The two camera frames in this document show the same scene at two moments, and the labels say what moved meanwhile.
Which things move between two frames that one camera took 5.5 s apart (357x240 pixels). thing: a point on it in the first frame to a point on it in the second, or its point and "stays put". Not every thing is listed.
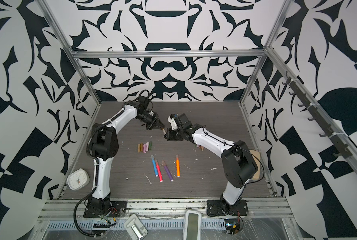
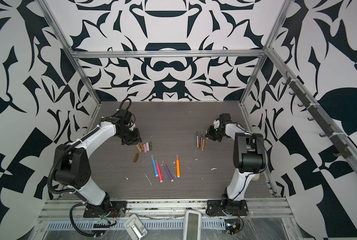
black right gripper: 170,133 to 210,134
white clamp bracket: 135,228 stays put
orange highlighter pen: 178,167 stays put
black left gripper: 157,121 to 136,139
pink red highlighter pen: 159,171 stays put
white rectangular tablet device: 192,225 stays put
